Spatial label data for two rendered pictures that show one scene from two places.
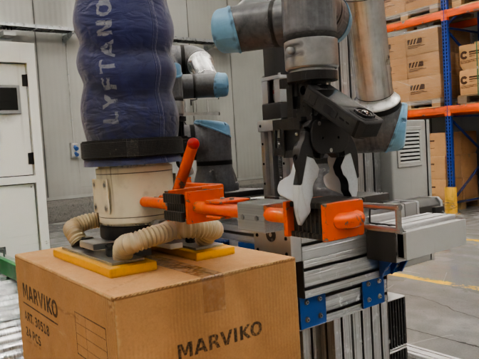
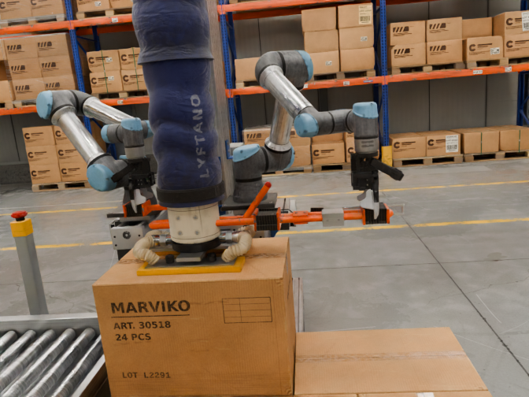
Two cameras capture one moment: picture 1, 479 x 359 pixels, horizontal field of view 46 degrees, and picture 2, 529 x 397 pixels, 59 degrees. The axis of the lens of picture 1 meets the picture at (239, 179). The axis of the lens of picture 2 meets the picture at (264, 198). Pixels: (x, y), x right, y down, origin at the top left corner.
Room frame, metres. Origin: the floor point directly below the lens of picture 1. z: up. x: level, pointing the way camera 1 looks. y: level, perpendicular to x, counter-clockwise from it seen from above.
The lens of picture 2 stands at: (0.03, 1.21, 1.48)
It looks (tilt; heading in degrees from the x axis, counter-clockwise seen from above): 12 degrees down; 313
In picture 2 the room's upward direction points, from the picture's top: 5 degrees counter-clockwise
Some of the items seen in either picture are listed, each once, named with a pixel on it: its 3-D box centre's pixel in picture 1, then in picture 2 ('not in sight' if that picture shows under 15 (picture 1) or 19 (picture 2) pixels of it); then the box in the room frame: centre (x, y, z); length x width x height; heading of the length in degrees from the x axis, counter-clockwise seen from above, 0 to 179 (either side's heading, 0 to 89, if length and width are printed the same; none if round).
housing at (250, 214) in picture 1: (265, 215); (332, 217); (0.89, -0.04, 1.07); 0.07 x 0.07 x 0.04; 36
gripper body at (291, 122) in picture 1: (310, 116); (364, 170); (0.80, -0.11, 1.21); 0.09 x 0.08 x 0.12; 36
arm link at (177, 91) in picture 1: (169, 82); (131, 132); (1.64, 0.19, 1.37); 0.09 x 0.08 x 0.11; 8
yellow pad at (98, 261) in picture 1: (100, 251); (190, 261); (1.21, 0.31, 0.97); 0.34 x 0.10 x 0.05; 36
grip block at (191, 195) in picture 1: (194, 204); (268, 219); (1.06, 0.09, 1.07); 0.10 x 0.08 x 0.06; 126
